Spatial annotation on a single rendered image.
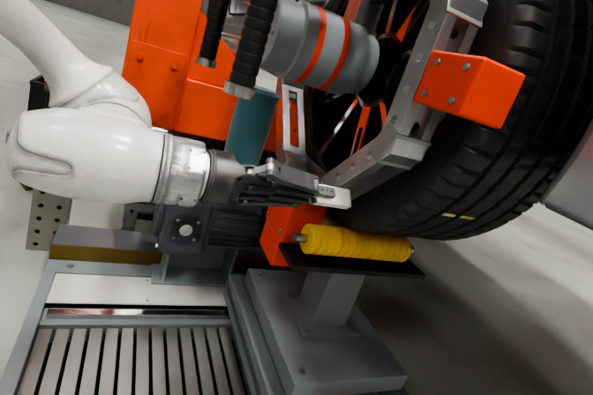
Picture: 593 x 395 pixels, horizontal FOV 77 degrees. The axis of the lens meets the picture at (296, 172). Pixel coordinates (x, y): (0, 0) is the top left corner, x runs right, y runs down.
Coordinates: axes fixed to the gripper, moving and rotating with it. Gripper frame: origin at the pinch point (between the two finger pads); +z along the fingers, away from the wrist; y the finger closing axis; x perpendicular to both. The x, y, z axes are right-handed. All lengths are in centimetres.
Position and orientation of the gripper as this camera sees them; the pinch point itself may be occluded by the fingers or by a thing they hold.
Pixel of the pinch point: (330, 196)
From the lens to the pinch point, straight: 59.5
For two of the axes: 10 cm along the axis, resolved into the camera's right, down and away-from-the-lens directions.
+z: 8.9, 1.7, 4.3
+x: -0.3, -9.1, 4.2
